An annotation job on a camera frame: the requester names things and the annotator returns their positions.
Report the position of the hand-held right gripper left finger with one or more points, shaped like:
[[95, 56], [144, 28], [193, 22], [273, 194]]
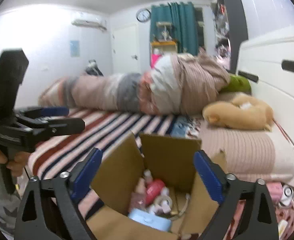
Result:
[[86, 175]]

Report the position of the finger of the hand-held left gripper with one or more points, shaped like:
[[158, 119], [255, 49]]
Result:
[[66, 126], [54, 111]]

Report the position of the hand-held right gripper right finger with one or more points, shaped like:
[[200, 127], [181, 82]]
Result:
[[208, 177]]

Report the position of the brown cardboard box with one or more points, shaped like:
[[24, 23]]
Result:
[[169, 155]]

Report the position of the pink bottle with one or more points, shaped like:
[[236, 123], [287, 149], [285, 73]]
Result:
[[155, 189]]

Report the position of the pink packet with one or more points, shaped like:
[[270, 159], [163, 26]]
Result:
[[137, 196]]

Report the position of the small white bottle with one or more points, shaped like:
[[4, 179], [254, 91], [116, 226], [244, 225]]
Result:
[[147, 175]]

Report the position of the light blue square device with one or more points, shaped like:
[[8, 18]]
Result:
[[149, 220]]

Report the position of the person's left hand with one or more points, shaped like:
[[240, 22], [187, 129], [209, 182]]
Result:
[[19, 162]]

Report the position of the pink ribbed pillow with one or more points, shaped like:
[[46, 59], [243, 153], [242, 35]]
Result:
[[242, 150]]

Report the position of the rolled pink grey duvet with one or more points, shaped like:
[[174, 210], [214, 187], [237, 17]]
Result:
[[106, 90]]

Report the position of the tan plush toy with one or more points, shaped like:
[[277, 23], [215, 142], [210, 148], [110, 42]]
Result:
[[237, 115]]

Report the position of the white round gadget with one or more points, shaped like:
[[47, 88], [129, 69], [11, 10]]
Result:
[[287, 193]]

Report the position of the pink dotted cloth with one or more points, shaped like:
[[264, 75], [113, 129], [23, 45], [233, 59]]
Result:
[[284, 220]]

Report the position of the white air conditioner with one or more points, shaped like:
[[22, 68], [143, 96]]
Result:
[[88, 23]]

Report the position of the white door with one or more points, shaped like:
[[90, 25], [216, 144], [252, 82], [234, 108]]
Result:
[[125, 47]]

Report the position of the green plush toy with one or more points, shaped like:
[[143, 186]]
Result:
[[238, 83]]

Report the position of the pink bag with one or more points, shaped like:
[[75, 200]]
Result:
[[155, 58]]

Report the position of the yellow white side table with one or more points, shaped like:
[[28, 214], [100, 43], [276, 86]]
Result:
[[163, 43]]

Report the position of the glass display case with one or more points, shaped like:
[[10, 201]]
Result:
[[165, 31]]

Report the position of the white headboard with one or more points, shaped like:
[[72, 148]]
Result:
[[269, 52]]

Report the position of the window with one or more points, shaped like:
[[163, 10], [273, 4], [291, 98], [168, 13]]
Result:
[[199, 27]]

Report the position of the teal curtain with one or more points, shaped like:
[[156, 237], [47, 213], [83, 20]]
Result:
[[184, 27]]

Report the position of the dark bookshelf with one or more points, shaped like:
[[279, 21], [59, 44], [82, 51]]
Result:
[[234, 12]]

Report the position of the white wall switch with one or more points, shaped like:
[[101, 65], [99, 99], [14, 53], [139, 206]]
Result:
[[44, 67]]

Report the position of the light blue wall poster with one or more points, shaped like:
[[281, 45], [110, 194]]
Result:
[[74, 48]]

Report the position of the round wall clock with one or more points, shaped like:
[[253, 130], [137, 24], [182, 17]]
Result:
[[143, 15]]

